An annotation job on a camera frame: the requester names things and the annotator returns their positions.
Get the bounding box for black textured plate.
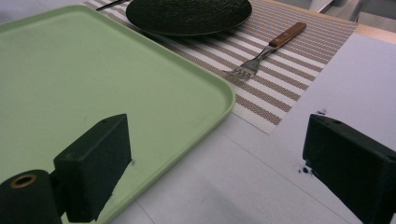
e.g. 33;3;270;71
125;0;253;36

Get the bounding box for striped woven placemat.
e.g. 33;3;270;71
83;0;359;135

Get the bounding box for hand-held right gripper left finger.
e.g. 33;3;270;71
52;113;133;224

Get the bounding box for wooden handled metal fork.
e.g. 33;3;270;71
222;21;308;82

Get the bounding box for thin black utensil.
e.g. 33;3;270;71
95;0;131;11

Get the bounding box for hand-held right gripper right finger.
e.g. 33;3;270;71
302;113;396;224

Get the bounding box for light green plastic tray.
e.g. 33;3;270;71
0;4;236;224

